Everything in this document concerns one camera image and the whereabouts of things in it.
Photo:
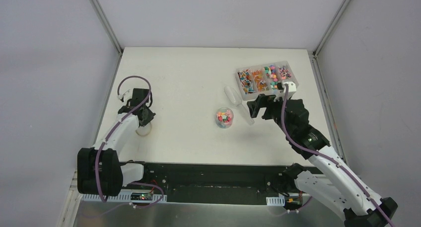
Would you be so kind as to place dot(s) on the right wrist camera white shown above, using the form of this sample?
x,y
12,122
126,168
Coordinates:
x,y
285,90

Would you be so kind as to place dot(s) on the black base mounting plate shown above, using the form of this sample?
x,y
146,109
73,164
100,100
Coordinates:
x,y
219,184

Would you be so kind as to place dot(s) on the clear divided candy box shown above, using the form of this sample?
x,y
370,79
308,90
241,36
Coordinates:
x,y
267,79

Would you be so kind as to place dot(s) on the candies inside jar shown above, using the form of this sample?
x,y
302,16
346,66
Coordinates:
x,y
225,117

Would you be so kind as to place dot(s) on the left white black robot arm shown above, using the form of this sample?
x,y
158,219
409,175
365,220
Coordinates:
x,y
99,170

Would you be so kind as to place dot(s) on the right white cable duct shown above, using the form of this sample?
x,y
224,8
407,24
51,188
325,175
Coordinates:
x,y
275,201

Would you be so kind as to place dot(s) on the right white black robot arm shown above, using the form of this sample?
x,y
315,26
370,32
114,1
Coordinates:
x,y
353,201

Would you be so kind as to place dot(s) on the clear plastic scoop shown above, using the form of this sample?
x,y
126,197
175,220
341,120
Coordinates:
x,y
236,100

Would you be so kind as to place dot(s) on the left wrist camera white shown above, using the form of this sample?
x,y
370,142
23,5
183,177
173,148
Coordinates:
x,y
124,96

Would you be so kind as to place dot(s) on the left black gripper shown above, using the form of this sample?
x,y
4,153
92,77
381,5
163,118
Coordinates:
x,y
140,98

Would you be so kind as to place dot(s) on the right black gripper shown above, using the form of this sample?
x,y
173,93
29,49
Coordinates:
x,y
262,101

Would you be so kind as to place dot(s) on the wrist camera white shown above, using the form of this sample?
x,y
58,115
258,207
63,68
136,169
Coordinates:
x,y
124,96
285,90

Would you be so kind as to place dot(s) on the clear plastic round jar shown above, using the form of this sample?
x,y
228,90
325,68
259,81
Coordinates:
x,y
225,118

